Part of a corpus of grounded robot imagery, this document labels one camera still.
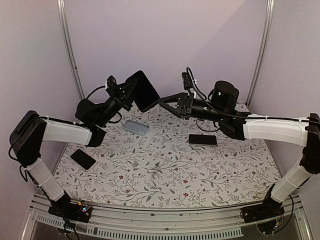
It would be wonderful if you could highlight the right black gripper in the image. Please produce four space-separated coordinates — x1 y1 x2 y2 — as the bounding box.
158 93 226 123

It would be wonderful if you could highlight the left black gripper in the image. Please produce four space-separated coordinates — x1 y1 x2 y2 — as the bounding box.
95 78 141 128

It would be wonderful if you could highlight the light blue phone case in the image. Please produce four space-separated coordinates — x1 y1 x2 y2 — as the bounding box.
122 120 150 136

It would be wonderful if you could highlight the black phone with white edge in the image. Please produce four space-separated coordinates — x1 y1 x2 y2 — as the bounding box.
70 149 97 171

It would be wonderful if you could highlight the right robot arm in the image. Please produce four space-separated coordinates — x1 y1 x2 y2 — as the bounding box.
159 80 320 218

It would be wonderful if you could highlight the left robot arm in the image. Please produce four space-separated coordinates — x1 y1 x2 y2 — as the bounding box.
8 76 138 217

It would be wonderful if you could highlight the floral patterned table mat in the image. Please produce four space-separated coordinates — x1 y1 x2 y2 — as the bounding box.
54 106 281 208

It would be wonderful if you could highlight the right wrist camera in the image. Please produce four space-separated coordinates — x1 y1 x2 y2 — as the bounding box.
181 72 197 99

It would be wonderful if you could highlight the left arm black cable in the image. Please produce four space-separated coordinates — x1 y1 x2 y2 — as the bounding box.
86 85 107 100

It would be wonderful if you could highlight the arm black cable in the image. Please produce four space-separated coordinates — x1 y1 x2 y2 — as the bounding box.
185 66 311 123
86 85 107 100

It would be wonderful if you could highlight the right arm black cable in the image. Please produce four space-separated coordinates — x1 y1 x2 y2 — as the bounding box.
185 66 311 123

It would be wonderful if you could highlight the left aluminium frame post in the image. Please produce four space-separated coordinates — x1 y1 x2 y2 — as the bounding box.
56 0 85 100

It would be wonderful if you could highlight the aluminium frame post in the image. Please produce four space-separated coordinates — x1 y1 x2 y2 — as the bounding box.
56 0 85 100
245 0 275 108

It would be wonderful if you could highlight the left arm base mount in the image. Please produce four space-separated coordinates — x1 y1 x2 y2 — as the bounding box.
48 201 93 223

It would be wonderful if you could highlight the front aluminium rail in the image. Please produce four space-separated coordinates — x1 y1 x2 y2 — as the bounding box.
21 194 314 240

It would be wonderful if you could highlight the right aluminium frame post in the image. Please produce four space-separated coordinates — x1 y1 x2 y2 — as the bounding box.
245 0 275 108

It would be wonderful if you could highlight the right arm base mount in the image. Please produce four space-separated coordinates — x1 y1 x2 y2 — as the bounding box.
239 203 285 235

